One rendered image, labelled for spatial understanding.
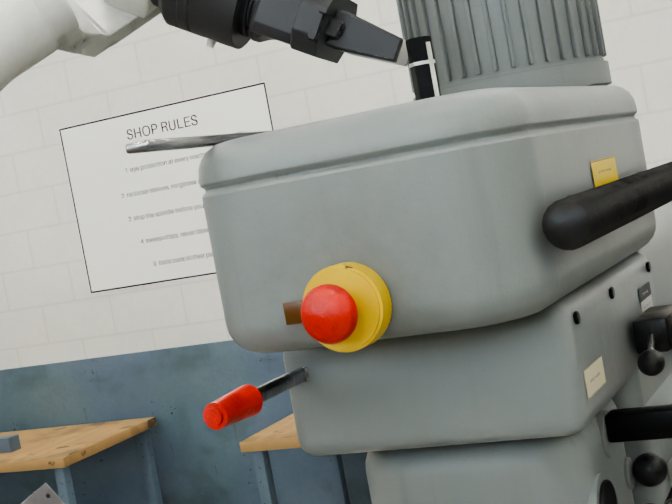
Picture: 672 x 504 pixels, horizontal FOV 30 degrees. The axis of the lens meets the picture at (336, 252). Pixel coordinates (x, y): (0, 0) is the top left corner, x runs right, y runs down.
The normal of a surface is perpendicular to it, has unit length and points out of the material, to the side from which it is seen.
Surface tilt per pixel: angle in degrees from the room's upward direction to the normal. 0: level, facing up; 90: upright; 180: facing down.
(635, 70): 90
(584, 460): 90
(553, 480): 90
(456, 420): 90
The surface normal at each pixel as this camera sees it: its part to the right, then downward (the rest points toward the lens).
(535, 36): 0.20, 0.01
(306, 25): -0.20, 0.09
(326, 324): -0.37, 0.20
